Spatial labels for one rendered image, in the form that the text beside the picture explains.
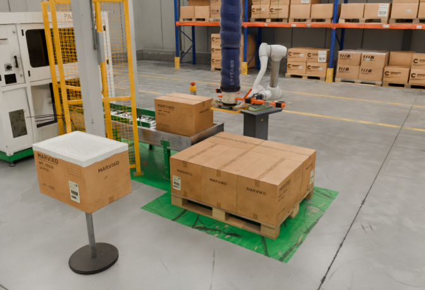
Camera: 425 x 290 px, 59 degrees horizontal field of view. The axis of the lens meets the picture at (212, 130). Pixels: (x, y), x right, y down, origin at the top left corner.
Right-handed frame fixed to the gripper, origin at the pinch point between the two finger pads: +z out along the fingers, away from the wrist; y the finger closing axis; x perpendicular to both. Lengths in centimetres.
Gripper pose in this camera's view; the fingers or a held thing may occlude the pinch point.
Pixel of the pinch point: (251, 100)
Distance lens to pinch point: 404.2
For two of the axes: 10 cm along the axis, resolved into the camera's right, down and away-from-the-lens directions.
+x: -8.2, -1.7, 5.4
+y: 0.1, 9.5, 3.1
